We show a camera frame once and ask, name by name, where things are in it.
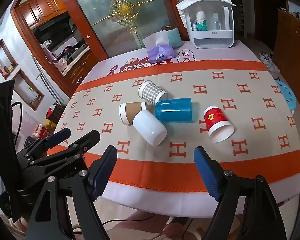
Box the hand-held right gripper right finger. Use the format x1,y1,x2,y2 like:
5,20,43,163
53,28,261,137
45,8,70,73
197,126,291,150
193,146,288,240

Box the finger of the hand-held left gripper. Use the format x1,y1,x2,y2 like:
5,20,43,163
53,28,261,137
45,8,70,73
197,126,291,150
30,130,101,180
27,127,72,157

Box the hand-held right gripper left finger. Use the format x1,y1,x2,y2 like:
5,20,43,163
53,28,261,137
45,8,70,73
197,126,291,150
25,145,118,240

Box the red paper cup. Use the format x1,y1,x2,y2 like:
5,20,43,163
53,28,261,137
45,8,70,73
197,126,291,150
203,106,235,143

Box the brown paper cup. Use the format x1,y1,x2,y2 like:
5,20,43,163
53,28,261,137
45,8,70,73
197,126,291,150
119,101,148,125

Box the white cup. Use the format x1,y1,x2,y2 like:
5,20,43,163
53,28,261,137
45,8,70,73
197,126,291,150
132,110,168,147

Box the blue plastic cup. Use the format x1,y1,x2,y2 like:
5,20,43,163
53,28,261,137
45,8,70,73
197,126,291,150
154,98,192,123

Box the grey checked paper cup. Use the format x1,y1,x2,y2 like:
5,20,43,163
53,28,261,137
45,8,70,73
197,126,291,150
138,80,168,104

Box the dark woven basket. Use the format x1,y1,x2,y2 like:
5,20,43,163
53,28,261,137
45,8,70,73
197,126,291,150
45,102,65,123

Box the orange beige patterned blanket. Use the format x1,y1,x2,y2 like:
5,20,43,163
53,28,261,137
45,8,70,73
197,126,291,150
46,60,300,193

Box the glass sliding door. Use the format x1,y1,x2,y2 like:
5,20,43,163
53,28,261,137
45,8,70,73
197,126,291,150
64,0,171,58

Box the blue plastic stool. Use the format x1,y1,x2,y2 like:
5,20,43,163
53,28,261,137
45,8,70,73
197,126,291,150
275,79,298,112

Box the purple tissue pack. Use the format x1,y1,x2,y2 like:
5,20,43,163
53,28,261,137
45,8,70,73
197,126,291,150
142,31,176,64

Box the white shoes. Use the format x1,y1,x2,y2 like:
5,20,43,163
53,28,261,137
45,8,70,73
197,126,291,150
259,51,281,73

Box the wooden kitchen cabinets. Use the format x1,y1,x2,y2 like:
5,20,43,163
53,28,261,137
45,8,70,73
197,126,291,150
15,0,68,25

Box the white storage box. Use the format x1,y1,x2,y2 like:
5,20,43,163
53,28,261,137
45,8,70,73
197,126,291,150
176,0,237,49

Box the teal round canister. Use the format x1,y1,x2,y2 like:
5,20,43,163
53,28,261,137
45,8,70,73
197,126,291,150
161,26,183,49

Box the gold door ornament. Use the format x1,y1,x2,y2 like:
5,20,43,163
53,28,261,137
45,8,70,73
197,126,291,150
90,0,171,34

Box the brown wooden cabinet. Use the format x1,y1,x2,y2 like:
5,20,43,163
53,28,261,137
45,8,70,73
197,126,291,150
273,8,300,120

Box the clear plastic bottle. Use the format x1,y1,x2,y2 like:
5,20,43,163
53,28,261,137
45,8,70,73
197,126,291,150
211,13,223,31

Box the teal label bottle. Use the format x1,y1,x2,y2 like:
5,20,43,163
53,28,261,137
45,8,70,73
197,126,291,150
195,11,209,31

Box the black cable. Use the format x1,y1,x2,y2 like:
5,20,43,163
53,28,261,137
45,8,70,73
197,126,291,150
11,101,24,144

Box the wooden wall niche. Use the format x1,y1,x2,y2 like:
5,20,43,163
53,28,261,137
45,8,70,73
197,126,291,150
0,39,18,80
11,69,45,112

